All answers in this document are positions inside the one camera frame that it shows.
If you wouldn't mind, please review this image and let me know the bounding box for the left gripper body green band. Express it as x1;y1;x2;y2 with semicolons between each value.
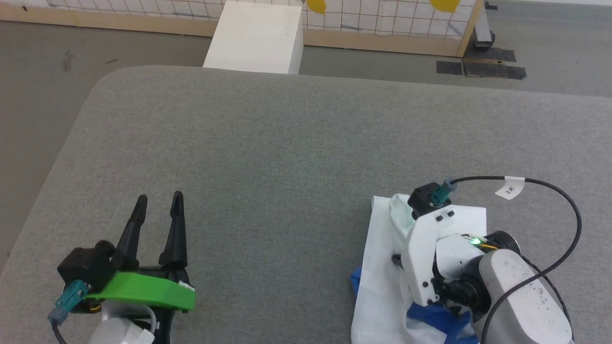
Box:
84;267;197;344

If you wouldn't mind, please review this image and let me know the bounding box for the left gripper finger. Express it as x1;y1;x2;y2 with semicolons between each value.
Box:
158;191;188;270
111;194;148;271

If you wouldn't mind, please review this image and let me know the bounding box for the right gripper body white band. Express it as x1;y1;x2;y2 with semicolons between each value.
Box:
401;206;462;307

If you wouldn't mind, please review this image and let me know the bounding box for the white box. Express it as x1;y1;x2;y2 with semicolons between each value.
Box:
203;1;305;75

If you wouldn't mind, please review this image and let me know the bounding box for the white cable label tag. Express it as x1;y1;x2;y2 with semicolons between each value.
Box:
495;176;525;200

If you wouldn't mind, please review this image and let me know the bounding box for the white and blue shirt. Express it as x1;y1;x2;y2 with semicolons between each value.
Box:
350;193;488;344

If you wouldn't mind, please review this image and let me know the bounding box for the grey metal partition foot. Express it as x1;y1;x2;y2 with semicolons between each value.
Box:
474;2;498;51

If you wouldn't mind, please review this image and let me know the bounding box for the lemon print partition wooden frame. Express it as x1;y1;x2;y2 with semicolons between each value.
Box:
0;0;486;58

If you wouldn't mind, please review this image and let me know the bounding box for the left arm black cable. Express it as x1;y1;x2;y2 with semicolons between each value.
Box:
50;319;67;344

